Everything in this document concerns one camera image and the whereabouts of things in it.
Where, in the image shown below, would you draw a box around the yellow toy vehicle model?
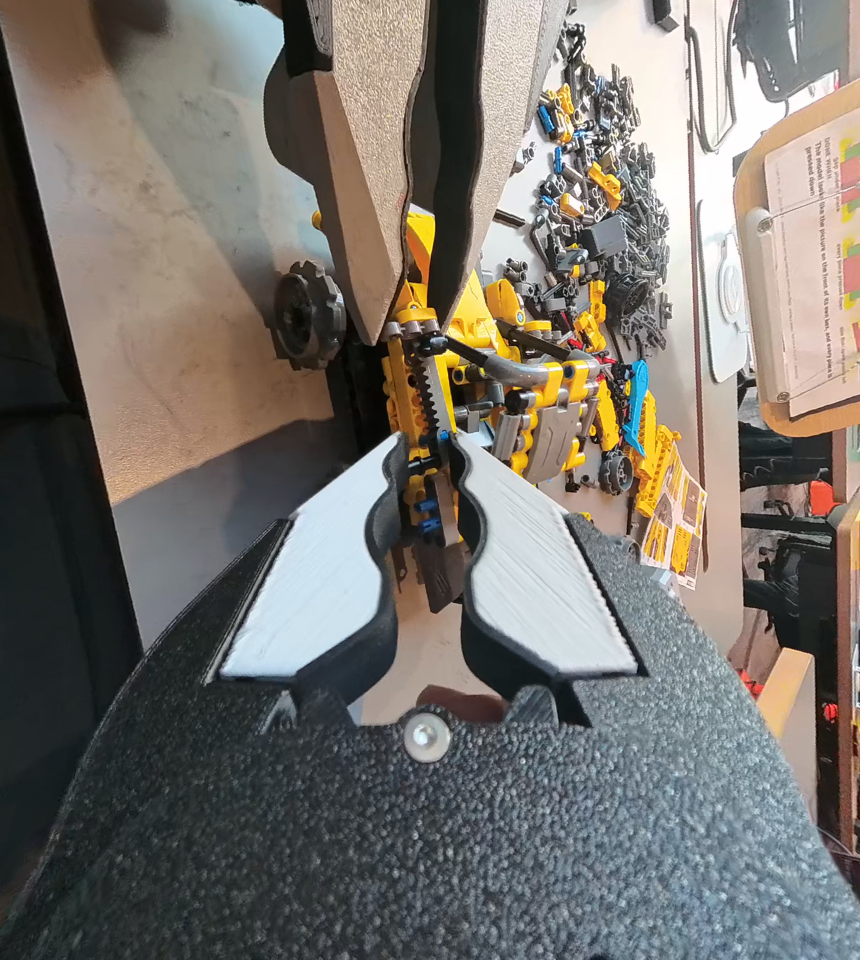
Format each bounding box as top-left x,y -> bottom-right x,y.
274,210 -> 614,612

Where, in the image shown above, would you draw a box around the wooden board with printed sheet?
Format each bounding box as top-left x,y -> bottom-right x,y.
733,56 -> 860,440

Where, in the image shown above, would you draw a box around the grey desk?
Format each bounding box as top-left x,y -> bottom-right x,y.
0,0 -> 747,725

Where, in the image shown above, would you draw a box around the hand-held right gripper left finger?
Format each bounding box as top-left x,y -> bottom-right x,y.
217,431 -> 411,705

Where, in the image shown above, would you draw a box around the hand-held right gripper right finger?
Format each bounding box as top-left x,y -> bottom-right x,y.
448,433 -> 641,700

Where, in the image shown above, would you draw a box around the blue curved building piece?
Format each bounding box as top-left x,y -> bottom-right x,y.
619,360 -> 653,453

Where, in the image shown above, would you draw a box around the pile of building pieces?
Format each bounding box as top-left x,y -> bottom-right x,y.
497,22 -> 684,519

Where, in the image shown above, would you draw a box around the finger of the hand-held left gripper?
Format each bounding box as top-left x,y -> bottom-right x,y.
407,0 -> 573,331
263,0 -> 432,346

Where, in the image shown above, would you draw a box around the printed instruction booklet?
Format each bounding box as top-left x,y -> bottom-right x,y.
628,448 -> 710,591

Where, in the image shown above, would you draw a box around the black cable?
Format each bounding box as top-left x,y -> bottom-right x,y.
683,0 -> 740,153

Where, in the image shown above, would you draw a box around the white plastic tray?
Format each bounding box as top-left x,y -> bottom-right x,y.
698,198 -> 759,385

